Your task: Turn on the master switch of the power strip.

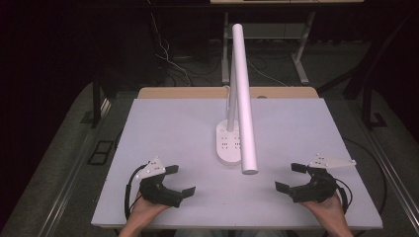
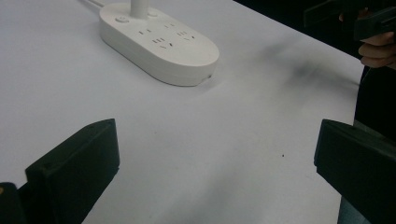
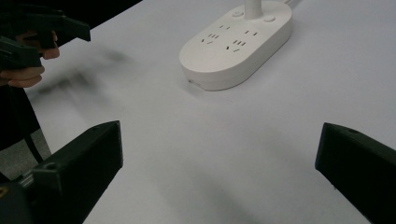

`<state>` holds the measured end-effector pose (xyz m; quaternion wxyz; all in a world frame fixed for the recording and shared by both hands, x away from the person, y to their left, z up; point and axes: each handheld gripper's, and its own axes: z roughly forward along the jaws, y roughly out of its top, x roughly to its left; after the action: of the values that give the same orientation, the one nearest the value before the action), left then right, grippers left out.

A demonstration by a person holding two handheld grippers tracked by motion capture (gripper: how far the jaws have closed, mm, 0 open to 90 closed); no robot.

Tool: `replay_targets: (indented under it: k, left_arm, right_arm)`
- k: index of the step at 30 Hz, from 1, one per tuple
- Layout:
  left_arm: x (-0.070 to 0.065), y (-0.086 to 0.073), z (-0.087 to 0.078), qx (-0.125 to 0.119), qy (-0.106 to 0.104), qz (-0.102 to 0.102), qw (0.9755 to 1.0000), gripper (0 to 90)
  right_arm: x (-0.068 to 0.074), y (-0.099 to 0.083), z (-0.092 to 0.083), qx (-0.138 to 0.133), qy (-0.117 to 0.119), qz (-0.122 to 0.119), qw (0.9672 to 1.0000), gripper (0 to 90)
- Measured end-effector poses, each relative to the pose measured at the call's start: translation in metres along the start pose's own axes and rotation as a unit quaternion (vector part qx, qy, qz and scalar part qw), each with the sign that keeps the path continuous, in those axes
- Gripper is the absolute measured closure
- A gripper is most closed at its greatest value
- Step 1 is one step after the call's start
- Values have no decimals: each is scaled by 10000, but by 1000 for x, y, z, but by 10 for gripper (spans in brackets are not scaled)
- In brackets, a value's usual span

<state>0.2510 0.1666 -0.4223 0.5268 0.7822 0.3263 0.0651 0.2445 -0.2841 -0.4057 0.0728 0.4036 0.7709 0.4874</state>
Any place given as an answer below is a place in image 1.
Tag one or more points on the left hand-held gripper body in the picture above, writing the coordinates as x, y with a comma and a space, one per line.
154, 192

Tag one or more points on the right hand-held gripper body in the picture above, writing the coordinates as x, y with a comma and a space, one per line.
321, 189

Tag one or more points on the white desk lamp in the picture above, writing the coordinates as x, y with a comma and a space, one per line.
244, 98

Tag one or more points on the person's left hand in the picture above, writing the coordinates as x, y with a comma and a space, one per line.
145, 210

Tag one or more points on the person's right hand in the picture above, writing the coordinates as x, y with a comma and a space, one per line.
327, 212

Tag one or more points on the white table cover board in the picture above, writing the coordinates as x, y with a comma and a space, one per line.
184, 141

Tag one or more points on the wooden table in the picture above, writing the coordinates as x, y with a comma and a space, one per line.
184, 92

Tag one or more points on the black metal stand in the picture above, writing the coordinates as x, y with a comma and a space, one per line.
369, 108
96, 105

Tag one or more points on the black rectangular floor frame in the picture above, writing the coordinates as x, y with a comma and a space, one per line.
99, 161

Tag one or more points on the metal floor rail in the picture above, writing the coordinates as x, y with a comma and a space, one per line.
392, 171
70, 177

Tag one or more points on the white metal frame desk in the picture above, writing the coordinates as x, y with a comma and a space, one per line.
298, 62

